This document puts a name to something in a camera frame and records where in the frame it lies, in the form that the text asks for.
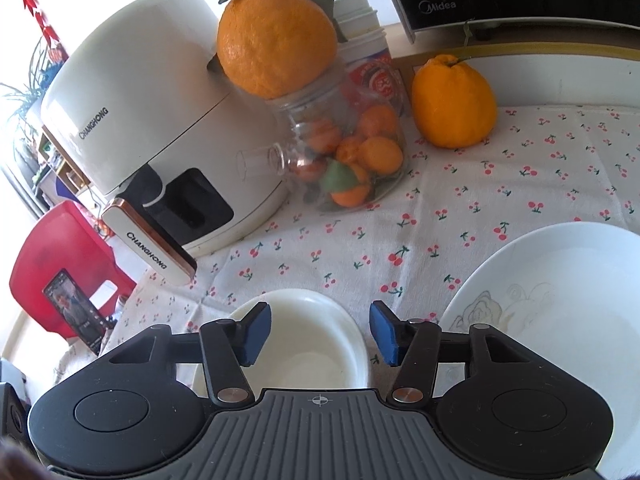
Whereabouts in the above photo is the white rose print plate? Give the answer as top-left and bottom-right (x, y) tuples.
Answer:
(437, 221), (640, 480)

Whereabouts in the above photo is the pile of small mandarins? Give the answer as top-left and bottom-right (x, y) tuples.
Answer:
(290, 102), (406, 208)

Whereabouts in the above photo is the red hanging decoration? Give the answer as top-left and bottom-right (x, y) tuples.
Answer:
(16, 0), (63, 53)

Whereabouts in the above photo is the smartphone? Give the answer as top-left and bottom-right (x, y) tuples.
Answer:
(42, 269), (111, 356)

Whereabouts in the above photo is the glass jar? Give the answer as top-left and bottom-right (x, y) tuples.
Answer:
(237, 55), (407, 213)

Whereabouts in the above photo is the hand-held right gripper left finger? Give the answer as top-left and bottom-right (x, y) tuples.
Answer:
(107, 302), (272, 405)

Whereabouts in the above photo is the cherry print tablecloth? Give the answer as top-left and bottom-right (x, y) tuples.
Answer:
(50, 97), (640, 411)

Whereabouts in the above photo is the large orange citrus fruit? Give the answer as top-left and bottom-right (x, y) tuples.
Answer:
(411, 54), (498, 150)

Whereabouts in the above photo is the red plastic chair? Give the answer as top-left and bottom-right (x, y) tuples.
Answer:
(9, 200), (138, 346)

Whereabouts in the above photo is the white box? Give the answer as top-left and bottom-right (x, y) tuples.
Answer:
(390, 44), (640, 111)

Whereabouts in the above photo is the large orange citrus with leaves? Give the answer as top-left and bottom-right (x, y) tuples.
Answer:
(216, 0), (348, 100)

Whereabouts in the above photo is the cream bowl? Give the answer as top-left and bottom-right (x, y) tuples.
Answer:
(192, 288), (371, 396)

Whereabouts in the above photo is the white air fryer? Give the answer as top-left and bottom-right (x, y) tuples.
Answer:
(40, 0), (291, 286)

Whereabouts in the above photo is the red label paper cup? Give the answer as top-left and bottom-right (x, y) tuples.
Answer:
(337, 27), (407, 117)

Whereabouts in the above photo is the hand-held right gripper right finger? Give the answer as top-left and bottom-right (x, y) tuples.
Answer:
(369, 301), (532, 405)

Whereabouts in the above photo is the green potted plant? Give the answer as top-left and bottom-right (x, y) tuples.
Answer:
(0, 35), (68, 161)

